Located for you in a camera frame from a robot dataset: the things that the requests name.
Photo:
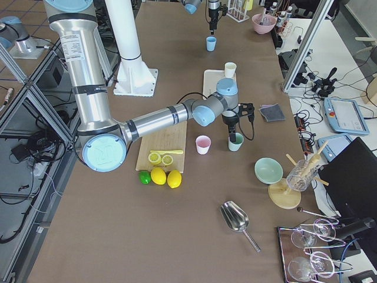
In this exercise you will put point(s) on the metal muddler in bowl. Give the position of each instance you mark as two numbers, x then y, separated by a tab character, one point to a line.
262	16

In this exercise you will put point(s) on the green bowl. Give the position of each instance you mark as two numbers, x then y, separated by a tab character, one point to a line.
268	170

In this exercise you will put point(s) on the green lime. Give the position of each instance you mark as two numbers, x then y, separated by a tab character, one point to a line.
145	177

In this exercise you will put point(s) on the lemon half upper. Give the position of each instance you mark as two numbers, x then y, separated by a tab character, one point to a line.
154	158

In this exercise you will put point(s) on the grey folded cloth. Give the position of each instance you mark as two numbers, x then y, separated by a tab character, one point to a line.
272	112

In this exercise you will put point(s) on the wine glass tray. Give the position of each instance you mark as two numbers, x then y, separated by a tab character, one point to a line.
304	251

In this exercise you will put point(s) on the black laptop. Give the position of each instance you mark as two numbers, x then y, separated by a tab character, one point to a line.
352	181

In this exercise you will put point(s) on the yellow lemon middle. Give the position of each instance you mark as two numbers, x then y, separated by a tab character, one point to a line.
158	176

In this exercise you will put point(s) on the wooden cup stand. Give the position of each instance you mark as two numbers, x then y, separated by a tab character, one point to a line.
285	197

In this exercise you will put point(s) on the lemon half lower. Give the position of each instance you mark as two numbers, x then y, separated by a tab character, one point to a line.
167	160

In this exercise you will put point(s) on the wooden cutting board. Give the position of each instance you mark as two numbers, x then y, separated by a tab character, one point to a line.
171	138

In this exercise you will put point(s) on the lemon half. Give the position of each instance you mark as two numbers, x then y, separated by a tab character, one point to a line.
154	158
167	160

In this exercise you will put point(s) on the white wire rack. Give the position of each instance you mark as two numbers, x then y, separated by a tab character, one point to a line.
236	10

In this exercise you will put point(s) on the yellow plastic knife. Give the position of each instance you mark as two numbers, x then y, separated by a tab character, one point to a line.
167	151

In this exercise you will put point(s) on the clear glass cup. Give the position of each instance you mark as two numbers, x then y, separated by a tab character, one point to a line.
302	175

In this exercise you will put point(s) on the aluminium frame post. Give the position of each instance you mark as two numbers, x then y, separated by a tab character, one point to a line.
316	21

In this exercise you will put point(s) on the blue plastic cup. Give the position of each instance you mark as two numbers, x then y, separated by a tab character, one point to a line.
211	43

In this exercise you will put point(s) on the yellow lemon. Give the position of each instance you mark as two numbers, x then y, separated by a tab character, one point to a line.
174	179
158	176

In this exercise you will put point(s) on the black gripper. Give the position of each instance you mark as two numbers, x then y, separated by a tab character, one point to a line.
229	120
212	12

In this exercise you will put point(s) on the pink plastic cup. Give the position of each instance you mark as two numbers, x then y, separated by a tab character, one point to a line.
203	144

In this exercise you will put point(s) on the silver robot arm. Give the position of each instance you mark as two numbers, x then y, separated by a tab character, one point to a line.
191	6
104	140

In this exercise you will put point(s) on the cream plastic cup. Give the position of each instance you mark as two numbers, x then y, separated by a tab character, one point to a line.
229	69

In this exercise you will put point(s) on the blue teach pendant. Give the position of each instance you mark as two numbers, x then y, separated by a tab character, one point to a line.
344	116

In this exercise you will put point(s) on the pink bowl with ice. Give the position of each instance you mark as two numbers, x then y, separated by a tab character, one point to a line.
265	26

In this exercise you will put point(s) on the metal scoop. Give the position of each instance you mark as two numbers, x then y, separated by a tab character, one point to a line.
237	220

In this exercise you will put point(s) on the beige rabbit tray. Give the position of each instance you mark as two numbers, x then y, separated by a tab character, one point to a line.
212	79

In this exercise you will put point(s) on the green plastic cup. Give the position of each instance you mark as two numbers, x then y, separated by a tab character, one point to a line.
236	145

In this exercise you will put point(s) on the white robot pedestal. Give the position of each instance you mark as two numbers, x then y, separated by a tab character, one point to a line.
134	78

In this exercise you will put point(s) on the yellow lemon outer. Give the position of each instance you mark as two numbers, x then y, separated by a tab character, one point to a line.
174	179

